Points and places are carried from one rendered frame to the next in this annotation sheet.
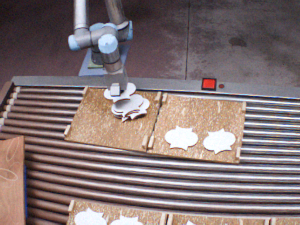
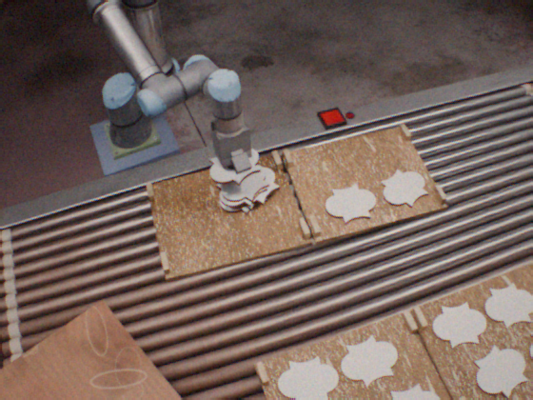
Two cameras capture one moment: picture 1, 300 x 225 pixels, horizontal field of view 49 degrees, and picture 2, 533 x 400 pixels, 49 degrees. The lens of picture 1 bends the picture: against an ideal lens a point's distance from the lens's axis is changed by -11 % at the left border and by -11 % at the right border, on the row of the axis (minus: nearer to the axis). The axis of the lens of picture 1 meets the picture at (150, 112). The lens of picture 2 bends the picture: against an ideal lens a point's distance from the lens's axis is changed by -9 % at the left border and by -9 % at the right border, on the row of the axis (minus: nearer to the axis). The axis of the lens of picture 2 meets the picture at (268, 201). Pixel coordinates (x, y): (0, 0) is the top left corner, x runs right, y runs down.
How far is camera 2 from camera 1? 0.73 m
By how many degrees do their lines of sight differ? 22
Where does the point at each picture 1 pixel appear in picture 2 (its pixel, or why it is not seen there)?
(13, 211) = not seen: outside the picture
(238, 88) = (374, 110)
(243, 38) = (262, 53)
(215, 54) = not seen: hidden behind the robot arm
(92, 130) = (205, 246)
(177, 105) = (310, 162)
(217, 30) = (214, 53)
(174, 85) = (281, 136)
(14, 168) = (128, 360)
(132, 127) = (266, 216)
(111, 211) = (325, 349)
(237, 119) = (405, 151)
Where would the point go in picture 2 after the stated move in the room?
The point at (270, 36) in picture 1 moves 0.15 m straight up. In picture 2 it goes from (304, 36) to (303, 17)
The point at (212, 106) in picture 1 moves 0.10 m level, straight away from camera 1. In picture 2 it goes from (360, 146) to (345, 126)
